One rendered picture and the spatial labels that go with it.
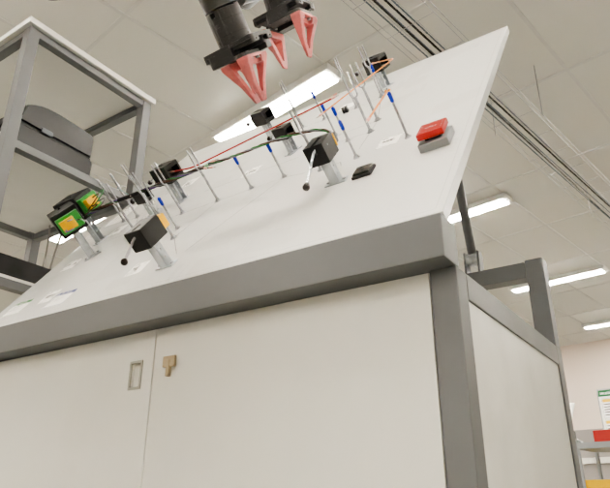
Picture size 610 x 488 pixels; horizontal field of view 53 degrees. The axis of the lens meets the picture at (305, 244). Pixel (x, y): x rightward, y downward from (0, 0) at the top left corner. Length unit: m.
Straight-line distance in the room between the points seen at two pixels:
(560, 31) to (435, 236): 3.68
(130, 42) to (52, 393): 3.28
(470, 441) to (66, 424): 0.82
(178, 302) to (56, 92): 1.41
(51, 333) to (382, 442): 0.78
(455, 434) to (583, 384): 11.80
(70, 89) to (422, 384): 1.80
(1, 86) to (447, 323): 1.92
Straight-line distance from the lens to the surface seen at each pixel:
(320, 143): 1.12
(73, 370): 1.36
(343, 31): 4.17
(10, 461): 1.48
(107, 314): 1.25
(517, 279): 1.45
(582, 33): 4.54
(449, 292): 0.86
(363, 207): 1.00
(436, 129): 1.10
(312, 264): 0.93
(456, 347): 0.84
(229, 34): 1.01
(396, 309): 0.89
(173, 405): 1.12
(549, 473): 1.16
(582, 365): 12.65
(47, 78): 2.33
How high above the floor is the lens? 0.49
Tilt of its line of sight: 23 degrees up
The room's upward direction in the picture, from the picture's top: straight up
